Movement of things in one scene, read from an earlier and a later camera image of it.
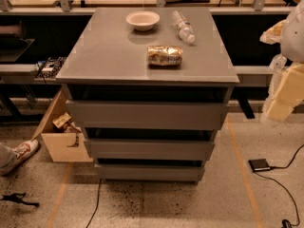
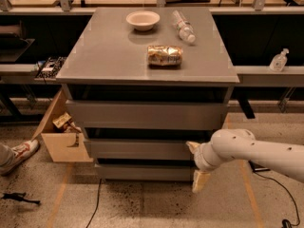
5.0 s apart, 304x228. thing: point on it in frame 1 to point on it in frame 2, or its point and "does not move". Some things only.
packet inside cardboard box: [65, 123] does not move
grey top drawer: [147, 115] does not move
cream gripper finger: [276, 110] to [199, 180]
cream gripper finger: [273, 35] to [194, 146]
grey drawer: [150, 149] does not move
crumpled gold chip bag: [164, 57] does not move
